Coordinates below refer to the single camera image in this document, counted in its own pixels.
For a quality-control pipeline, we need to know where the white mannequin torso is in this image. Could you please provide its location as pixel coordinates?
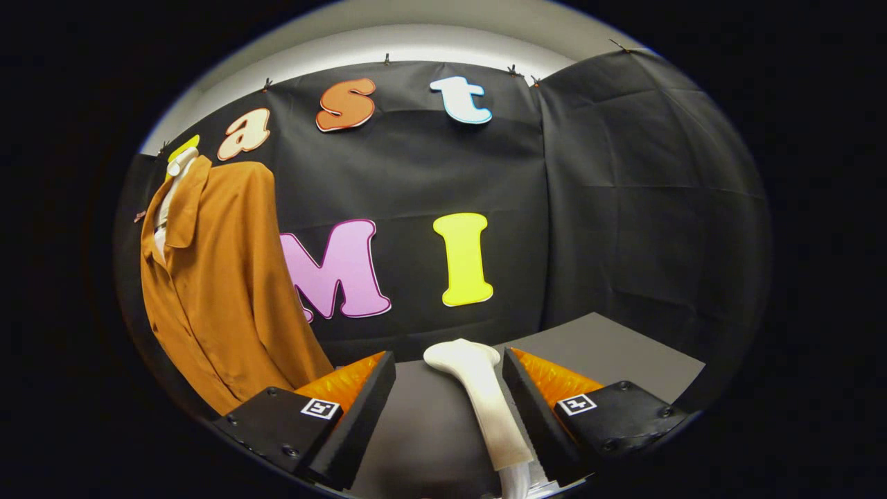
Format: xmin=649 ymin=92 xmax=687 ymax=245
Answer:
xmin=154 ymin=147 xmax=200 ymax=261

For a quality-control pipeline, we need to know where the brown button shirt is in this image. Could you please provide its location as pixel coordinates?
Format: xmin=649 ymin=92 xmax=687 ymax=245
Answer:
xmin=140 ymin=155 xmax=335 ymax=417

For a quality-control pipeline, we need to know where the black backdrop cloth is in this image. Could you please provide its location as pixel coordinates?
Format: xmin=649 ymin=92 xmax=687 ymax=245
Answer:
xmin=114 ymin=50 xmax=773 ymax=417

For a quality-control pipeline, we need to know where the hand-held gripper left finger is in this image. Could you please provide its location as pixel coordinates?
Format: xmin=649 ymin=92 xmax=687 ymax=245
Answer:
xmin=211 ymin=351 xmax=397 ymax=491

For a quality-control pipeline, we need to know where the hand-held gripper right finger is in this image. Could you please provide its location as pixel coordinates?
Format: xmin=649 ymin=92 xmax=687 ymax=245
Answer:
xmin=502 ymin=347 xmax=694 ymax=487

